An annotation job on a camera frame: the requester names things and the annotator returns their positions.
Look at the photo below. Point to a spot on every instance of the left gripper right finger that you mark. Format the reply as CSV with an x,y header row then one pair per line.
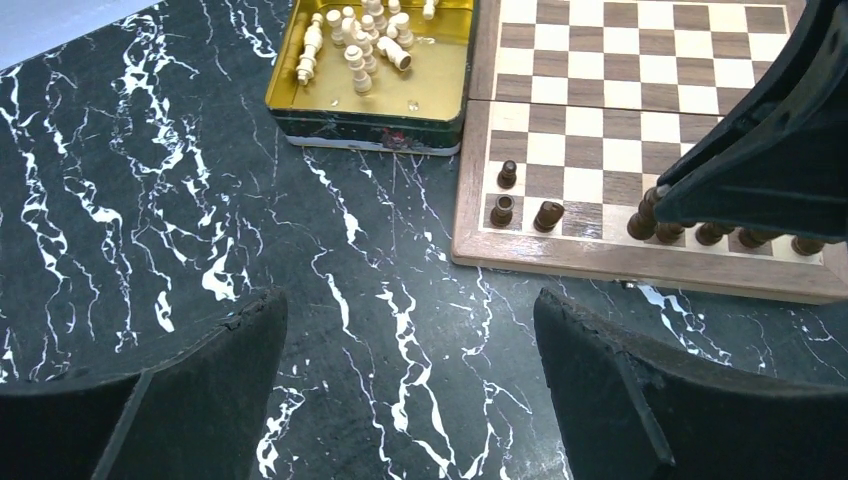
x,y
629,406

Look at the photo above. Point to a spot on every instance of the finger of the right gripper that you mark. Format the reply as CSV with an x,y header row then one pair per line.
x,y
778,161

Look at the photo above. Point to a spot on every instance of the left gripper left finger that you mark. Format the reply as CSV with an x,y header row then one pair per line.
x,y
196,414

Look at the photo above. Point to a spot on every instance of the dark chess piece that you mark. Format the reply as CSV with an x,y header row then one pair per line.
x,y
548,216
669,232
710,233
753,239
507,177
501,214
807,246

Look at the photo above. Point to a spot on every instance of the dark chess piece eleventh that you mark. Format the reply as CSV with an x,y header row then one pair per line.
x,y
643,224

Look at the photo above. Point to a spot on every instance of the wooden chess board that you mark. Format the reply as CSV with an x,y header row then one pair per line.
x,y
594,100

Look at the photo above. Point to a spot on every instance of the gold tray light pieces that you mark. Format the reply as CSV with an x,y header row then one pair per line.
x,y
434,128

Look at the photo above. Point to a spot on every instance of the pile of light pieces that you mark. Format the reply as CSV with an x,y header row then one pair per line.
x,y
381,50

